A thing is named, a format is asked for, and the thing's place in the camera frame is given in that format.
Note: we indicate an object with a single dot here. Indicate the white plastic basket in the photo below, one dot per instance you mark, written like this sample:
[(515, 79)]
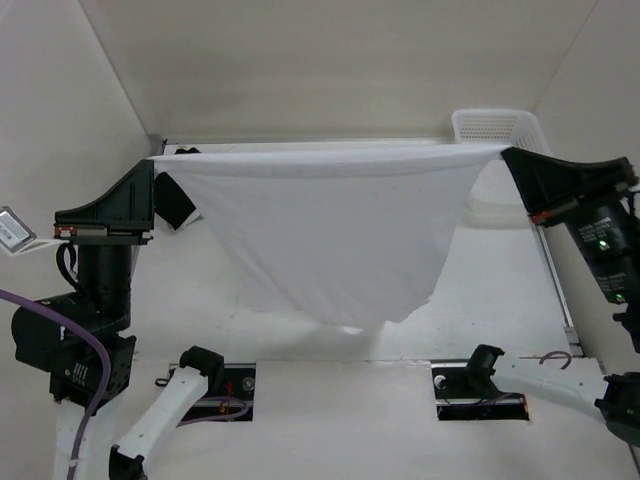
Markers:
[(494, 201)]

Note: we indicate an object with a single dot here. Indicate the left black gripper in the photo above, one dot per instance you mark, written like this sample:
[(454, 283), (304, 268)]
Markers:
[(128, 204)]

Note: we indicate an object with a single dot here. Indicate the metal table rail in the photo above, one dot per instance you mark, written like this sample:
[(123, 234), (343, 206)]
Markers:
[(569, 326), (157, 144)]

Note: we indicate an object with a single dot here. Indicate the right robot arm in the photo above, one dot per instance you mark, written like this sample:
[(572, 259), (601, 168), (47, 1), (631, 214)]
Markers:
[(612, 400)]

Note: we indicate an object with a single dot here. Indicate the folded grey white tank top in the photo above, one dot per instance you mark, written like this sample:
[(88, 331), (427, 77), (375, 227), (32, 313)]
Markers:
[(195, 217)]

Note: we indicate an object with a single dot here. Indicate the right metal table rail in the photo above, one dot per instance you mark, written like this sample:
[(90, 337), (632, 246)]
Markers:
[(569, 326)]

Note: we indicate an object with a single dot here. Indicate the left metal table rail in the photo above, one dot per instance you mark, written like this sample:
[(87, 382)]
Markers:
[(157, 144)]

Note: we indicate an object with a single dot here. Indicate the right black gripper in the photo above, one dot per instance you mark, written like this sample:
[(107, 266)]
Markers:
[(546, 183)]

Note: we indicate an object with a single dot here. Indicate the folded black tank top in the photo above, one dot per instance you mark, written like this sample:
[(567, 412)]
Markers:
[(172, 204)]

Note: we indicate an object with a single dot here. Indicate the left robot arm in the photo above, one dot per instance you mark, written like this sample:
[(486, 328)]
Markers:
[(81, 339)]

